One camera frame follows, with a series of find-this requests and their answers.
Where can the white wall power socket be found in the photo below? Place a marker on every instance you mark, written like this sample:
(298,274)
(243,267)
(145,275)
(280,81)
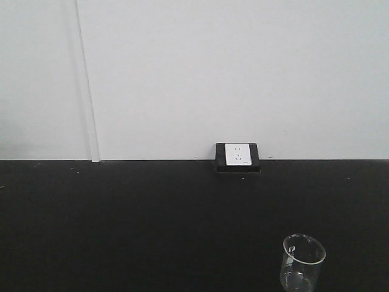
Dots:
(237,154)

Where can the black socket mounting box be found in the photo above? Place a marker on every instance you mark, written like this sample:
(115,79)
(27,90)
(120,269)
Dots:
(221,167)

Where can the small clear glass beaker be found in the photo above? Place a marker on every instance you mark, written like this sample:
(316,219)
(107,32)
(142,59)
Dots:
(303,256)

